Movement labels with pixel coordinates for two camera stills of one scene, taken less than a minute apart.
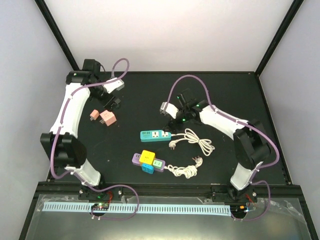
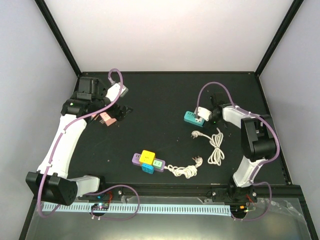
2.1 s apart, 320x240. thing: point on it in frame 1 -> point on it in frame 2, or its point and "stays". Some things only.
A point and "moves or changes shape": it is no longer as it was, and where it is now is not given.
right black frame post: (278, 36) stays
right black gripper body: (179, 125) -> (217, 120)
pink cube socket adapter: (108, 117) stays
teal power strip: (155, 135) moves or changes shape
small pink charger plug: (94, 114) stays
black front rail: (171, 192) stays
